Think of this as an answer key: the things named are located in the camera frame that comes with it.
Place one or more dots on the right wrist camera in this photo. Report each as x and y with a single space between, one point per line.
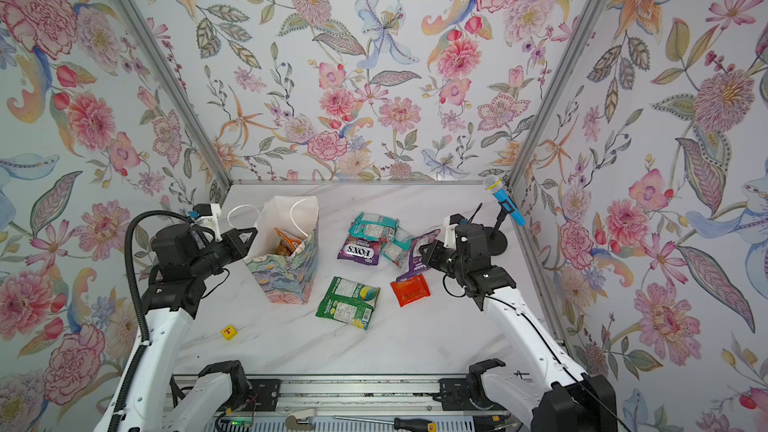
450 224

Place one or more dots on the red snack packet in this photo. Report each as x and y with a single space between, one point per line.
410 290

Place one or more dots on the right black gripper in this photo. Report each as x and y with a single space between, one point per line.
443 255

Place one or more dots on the blue microphone on stand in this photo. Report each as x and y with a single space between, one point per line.
496 240

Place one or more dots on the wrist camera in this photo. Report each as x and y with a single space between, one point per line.
207 215
450 224

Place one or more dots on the teal snack packet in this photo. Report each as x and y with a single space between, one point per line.
374 227
397 249

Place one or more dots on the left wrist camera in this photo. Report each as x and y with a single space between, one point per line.
207 215

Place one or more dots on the upper teal snack packet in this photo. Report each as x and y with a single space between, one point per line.
374 227

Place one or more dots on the lower teal snack packet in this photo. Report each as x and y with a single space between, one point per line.
397 249

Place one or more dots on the green Fox's candy bag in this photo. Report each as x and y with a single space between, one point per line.
349 302

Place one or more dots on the purple Fox's berries candy bag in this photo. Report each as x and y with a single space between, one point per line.
360 251

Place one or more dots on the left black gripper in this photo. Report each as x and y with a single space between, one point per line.
227 243

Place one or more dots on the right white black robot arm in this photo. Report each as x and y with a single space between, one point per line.
552 392

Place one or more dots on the small yellow cube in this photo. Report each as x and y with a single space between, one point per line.
229 332

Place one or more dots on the floral paper gift bag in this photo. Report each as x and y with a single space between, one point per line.
283 258

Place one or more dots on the orange Fox's fruits candy bag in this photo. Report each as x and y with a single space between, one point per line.
287 243

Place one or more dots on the purple snack packet back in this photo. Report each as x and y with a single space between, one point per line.
413 265

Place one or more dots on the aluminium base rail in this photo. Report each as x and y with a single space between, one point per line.
365 395

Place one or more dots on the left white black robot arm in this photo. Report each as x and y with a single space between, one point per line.
165 313

